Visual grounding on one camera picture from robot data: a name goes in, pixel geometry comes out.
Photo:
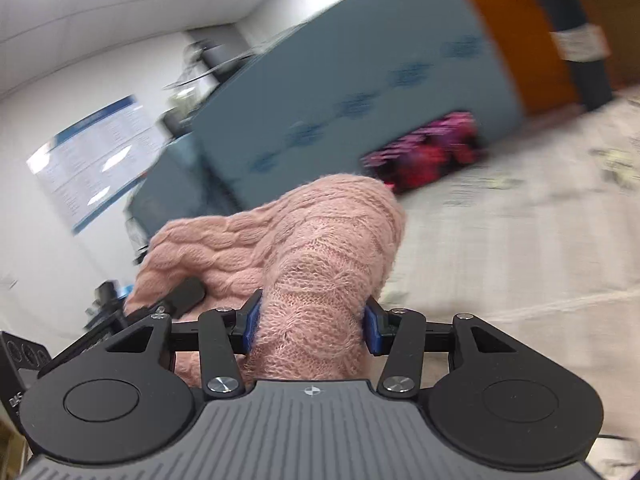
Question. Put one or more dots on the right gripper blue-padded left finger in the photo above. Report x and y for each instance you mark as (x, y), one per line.
(222, 337)

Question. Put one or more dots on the wall information poster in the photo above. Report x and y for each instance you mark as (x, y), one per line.
(90, 165)

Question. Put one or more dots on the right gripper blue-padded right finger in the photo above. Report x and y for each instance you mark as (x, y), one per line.
(400, 337)

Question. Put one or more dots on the smartphone playing video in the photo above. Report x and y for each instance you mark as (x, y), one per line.
(426, 154)

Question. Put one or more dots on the pink knitted sweater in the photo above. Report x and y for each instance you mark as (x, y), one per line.
(317, 254)

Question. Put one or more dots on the brown cardboard board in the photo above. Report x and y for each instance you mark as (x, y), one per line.
(619, 20)

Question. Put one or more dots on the large blue foam board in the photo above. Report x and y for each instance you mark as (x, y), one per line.
(357, 76)

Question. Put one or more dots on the dark blue thermos bottle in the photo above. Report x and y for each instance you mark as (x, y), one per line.
(583, 46)

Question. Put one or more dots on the orange board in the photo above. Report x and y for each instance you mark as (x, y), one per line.
(521, 31)

